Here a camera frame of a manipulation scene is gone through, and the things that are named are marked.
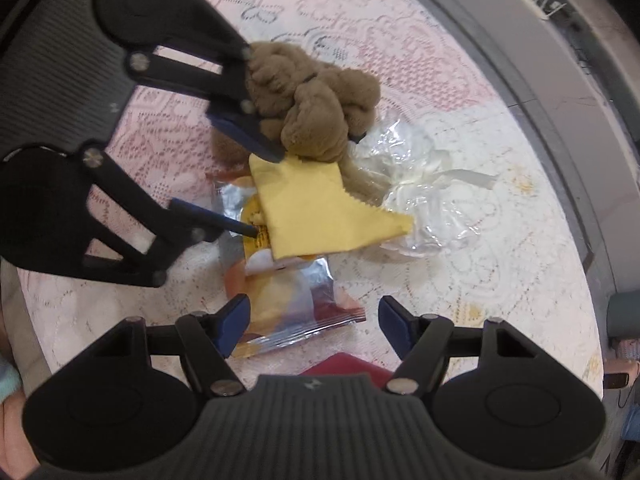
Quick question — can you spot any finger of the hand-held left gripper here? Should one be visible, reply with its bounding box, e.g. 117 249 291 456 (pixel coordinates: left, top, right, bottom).
82 146 262 289
127 12 287 164

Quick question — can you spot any person's teal clothing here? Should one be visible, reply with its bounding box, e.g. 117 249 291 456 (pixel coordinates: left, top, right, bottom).
0 355 24 394

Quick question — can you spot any pink white lace tablecloth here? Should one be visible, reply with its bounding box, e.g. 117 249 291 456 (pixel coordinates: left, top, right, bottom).
0 0 608 411

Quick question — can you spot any pink basket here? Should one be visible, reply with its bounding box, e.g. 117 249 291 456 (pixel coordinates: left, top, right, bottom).
611 337 640 362

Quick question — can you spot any silver orange snack packet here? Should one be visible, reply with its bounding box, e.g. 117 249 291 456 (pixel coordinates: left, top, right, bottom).
207 170 367 358

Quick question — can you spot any brown cloth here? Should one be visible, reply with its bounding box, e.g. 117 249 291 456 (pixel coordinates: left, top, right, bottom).
210 40 388 208

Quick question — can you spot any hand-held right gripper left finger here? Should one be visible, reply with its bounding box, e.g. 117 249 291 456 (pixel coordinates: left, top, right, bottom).
90 294 251 397

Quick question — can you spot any grey marble television console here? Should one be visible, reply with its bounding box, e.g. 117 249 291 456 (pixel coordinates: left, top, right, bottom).
385 0 640 293

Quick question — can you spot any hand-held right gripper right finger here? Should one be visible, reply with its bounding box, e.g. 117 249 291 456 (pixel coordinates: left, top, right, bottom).
378 296 541 395

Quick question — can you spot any clear plastic bag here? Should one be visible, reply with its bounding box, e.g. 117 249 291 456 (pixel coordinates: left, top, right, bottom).
350 120 501 262

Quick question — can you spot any grey trash bin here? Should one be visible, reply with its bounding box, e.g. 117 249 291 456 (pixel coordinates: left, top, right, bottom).
606 293 640 337

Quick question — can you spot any red box with clear front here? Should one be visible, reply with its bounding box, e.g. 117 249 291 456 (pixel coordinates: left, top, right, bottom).
299 352 396 391

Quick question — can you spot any yellow cloth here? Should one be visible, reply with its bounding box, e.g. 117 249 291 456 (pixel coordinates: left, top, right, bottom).
248 154 415 261

